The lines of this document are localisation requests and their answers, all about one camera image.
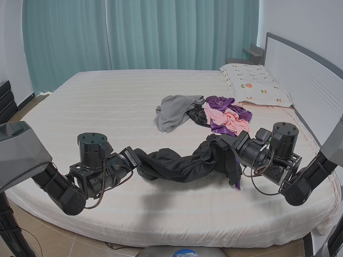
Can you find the white printed pillow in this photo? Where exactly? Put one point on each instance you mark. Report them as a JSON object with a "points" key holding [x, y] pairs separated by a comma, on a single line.
{"points": [[254, 82]]}

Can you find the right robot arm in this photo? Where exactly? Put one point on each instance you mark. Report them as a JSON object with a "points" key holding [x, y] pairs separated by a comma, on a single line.
{"points": [[285, 138]]}

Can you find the grey bedside table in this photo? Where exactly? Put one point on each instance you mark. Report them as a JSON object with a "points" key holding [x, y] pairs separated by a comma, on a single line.
{"points": [[253, 53]]}

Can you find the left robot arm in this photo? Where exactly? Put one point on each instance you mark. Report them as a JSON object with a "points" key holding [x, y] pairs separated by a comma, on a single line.
{"points": [[24, 154]]}

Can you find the pile of clothes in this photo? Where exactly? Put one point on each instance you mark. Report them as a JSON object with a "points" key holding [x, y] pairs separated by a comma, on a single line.
{"points": [[227, 116]]}

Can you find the grey garment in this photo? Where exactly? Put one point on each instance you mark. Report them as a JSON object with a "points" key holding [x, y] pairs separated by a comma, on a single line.
{"points": [[174, 111]]}

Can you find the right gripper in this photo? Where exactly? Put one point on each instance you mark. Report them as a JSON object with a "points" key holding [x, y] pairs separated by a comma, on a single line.
{"points": [[252, 154]]}

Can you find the black chest of drawers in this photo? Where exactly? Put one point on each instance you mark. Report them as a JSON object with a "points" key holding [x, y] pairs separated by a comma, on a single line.
{"points": [[6, 100]]}

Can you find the blue-green curtain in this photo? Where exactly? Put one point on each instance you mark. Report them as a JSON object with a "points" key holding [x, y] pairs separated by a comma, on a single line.
{"points": [[67, 31], [182, 23]]}

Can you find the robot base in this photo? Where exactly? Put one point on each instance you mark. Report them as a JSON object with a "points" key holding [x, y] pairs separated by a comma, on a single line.
{"points": [[160, 252]]}

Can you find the bed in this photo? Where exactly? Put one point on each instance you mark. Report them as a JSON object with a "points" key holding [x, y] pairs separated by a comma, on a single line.
{"points": [[107, 103]]}

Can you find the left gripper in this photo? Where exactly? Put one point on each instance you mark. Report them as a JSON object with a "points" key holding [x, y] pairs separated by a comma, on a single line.
{"points": [[120, 165]]}

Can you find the black T-shirt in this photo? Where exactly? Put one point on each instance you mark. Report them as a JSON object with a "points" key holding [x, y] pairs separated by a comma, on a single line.
{"points": [[174, 167]]}

